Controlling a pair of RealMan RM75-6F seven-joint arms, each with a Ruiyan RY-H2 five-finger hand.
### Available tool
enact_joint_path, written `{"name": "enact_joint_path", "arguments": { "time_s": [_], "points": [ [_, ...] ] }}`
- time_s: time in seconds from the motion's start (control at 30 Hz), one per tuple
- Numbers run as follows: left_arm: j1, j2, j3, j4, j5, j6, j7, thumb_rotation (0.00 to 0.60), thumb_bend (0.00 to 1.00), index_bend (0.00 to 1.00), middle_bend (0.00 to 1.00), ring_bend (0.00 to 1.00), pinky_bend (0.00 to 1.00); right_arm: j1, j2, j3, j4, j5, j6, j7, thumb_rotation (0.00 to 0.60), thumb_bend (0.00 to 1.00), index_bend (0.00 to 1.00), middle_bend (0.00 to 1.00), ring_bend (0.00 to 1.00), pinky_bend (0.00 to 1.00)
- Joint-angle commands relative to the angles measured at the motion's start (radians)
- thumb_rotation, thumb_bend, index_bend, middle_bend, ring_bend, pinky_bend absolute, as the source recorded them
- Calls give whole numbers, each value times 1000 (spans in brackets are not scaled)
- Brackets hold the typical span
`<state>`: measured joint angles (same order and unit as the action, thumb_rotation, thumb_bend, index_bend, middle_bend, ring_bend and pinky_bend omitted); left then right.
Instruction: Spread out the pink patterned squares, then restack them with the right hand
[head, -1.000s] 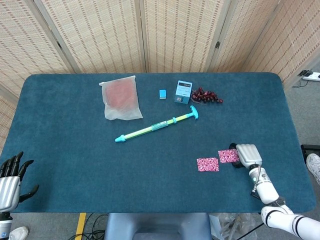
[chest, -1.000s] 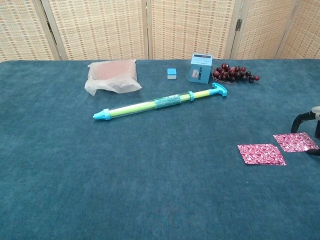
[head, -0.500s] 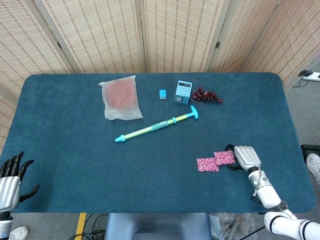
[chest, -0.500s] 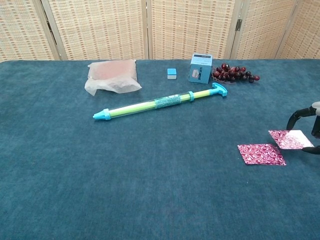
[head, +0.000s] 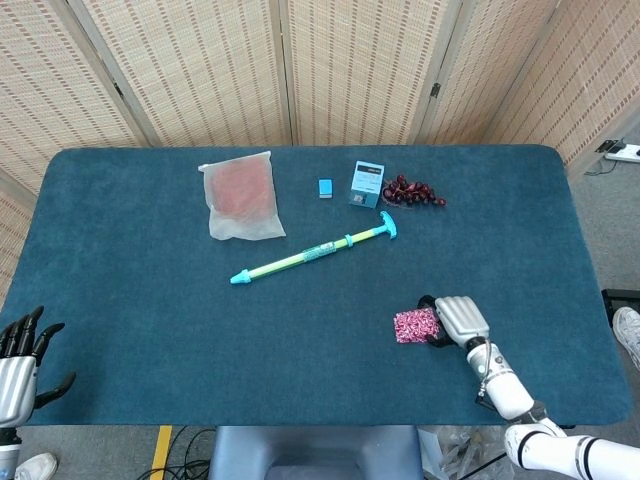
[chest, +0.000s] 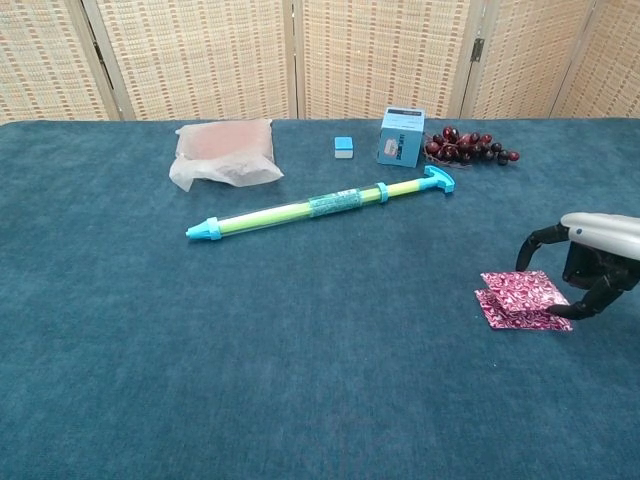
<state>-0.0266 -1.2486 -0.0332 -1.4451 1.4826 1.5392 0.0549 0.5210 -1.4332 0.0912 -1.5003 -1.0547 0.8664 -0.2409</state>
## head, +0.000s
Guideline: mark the crumpled clear plastic bag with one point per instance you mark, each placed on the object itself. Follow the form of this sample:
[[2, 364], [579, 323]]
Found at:
[[460, 452]]

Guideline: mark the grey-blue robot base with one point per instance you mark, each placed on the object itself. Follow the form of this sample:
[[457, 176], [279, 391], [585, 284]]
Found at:
[[315, 452]]

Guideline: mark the black power plug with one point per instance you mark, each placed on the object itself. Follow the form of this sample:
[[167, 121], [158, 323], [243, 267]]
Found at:
[[607, 146]]

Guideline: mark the black screen hinge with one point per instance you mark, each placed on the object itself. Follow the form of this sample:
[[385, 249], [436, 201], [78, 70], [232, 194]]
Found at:
[[435, 90], [118, 90]]

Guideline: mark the woven bamboo folding screen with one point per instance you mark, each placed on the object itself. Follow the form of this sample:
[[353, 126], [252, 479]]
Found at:
[[200, 75]]

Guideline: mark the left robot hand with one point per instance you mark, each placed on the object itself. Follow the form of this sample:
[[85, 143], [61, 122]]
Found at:
[[15, 390]]

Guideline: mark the white power strip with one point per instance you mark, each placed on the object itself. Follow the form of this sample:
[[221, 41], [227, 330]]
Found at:
[[627, 152]]

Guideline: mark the light blue carton box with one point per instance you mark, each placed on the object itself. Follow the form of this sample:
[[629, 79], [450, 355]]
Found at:
[[366, 185]]

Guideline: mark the teal blue table cloth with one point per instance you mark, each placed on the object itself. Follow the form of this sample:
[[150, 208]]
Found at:
[[150, 300]]

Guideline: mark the white sneaker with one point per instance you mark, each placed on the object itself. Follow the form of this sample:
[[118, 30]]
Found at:
[[37, 467], [629, 330]]

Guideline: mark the dark red grape bunch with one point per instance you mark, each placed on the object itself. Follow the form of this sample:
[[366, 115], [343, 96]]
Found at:
[[407, 194]]

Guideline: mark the teal green toy water pump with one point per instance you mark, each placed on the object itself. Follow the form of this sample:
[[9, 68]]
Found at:
[[300, 257]]

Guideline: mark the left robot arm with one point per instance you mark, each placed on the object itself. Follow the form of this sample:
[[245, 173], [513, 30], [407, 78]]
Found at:
[[7, 452]]

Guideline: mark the translucent bag with pink content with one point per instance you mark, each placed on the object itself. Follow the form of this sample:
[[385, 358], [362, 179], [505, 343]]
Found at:
[[242, 195]]

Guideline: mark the small blue eraser block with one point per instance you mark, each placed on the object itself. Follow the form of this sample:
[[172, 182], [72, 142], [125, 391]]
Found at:
[[326, 187]]

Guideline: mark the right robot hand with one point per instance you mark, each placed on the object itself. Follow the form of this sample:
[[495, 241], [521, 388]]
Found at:
[[462, 320]]

